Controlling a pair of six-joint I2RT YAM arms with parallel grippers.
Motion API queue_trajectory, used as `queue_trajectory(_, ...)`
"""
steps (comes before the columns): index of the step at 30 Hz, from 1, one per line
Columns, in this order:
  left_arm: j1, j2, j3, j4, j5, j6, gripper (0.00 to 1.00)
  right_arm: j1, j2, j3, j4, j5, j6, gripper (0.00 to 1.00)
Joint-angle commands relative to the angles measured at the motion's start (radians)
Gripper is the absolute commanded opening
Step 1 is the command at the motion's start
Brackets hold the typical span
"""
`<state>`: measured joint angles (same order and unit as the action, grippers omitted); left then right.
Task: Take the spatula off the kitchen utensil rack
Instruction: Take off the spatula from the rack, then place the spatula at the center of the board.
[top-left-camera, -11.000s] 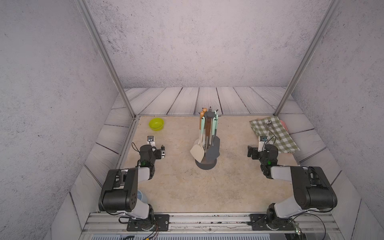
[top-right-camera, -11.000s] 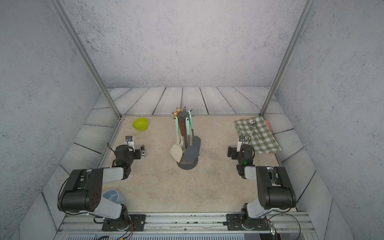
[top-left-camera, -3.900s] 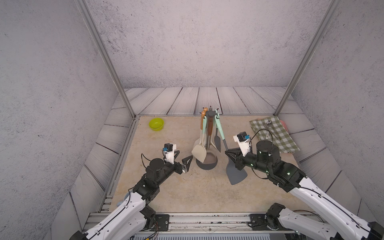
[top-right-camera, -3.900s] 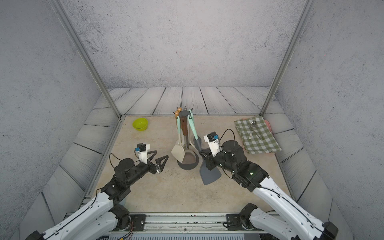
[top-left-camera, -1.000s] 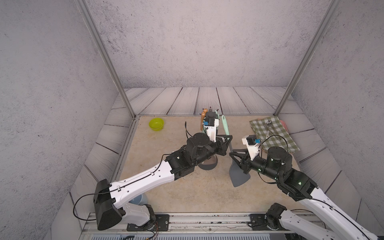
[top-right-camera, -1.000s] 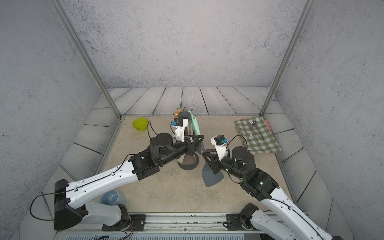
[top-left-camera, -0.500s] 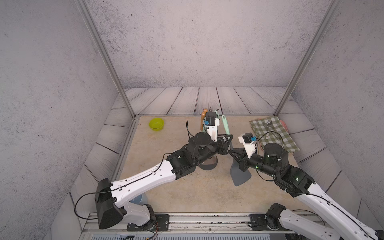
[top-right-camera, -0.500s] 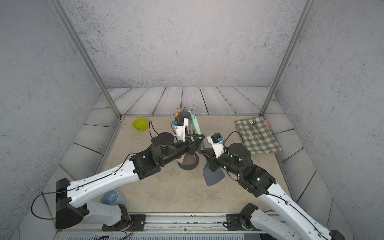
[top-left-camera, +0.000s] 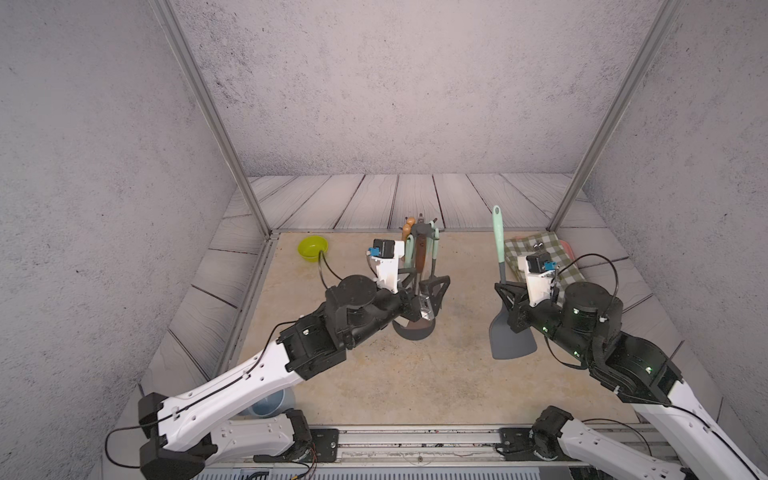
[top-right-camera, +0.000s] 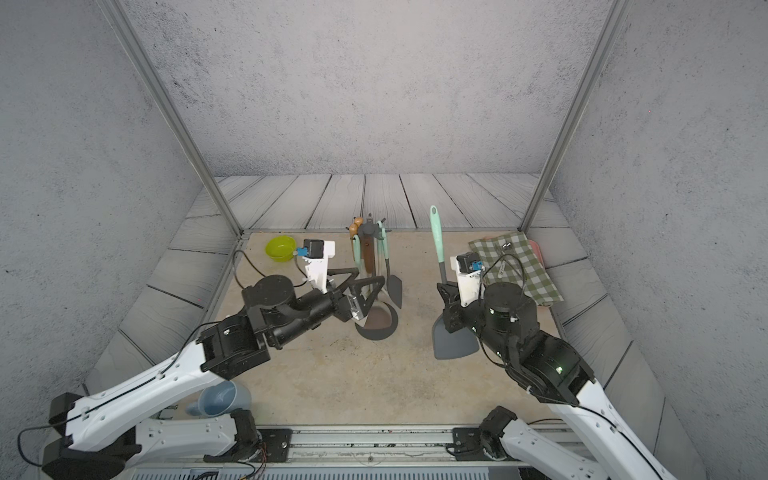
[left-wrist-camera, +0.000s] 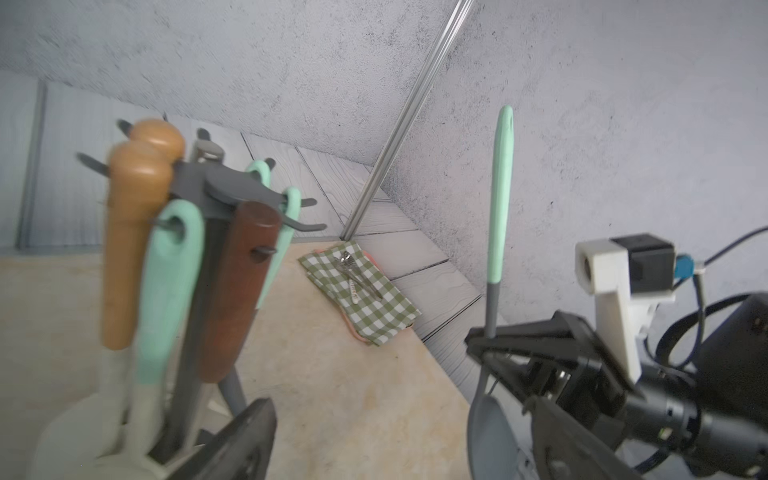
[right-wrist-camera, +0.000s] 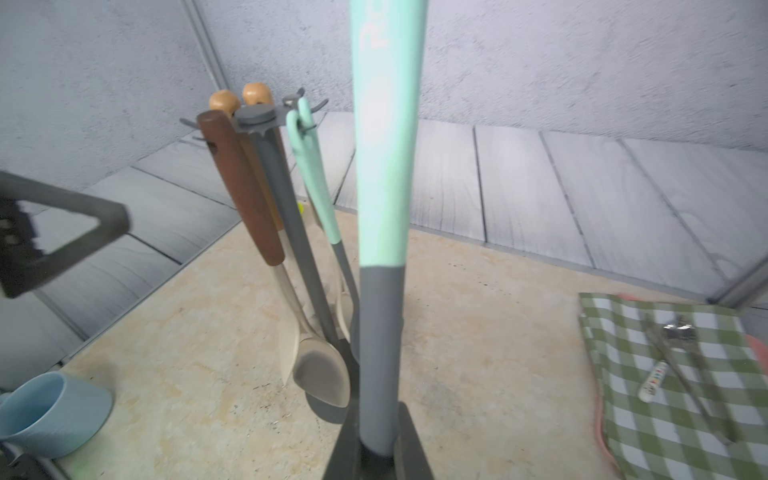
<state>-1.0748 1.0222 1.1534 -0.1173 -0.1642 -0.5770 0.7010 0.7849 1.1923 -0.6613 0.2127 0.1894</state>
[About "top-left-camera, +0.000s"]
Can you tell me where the grey utensil rack stand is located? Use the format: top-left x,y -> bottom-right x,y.
393,214 -> 437,341

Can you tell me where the left frame post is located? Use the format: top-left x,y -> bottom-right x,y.
148,0 -> 272,238

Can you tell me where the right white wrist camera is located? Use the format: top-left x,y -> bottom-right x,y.
517,251 -> 559,307

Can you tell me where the light blue cup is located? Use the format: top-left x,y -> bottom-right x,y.
243,388 -> 295,418

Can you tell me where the grey spatula mint handle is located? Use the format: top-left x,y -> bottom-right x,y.
489,205 -> 537,361

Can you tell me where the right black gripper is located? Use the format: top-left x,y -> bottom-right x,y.
494,278 -> 594,366

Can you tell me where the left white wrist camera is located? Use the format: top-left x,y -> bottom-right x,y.
368,238 -> 405,293

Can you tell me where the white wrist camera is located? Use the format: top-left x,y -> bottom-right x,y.
517,251 -> 559,307
368,238 -> 405,293

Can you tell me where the green checkered cloth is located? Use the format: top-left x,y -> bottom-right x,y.
504,232 -> 573,282

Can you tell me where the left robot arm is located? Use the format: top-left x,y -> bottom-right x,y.
134,275 -> 450,479

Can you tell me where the grey spoon mint handle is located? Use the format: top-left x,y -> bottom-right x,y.
429,219 -> 440,278

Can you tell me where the grey ladle brown handle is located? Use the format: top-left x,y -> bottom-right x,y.
414,224 -> 430,283

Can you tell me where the right frame post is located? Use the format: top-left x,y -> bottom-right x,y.
546,0 -> 685,232

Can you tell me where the green plastic bowl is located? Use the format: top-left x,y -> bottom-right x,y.
297,235 -> 329,262

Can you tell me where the frame post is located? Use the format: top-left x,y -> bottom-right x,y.
546,0 -> 685,232
148,0 -> 272,238

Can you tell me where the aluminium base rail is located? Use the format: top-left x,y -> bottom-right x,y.
197,423 -> 685,480

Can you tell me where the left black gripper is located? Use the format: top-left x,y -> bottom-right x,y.
340,267 -> 448,351

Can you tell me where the pink board under cloth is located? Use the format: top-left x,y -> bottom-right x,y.
560,239 -> 577,263

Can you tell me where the cream spatula mint handle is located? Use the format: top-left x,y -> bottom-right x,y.
404,234 -> 415,269

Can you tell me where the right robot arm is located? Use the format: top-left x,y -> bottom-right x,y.
494,276 -> 767,479

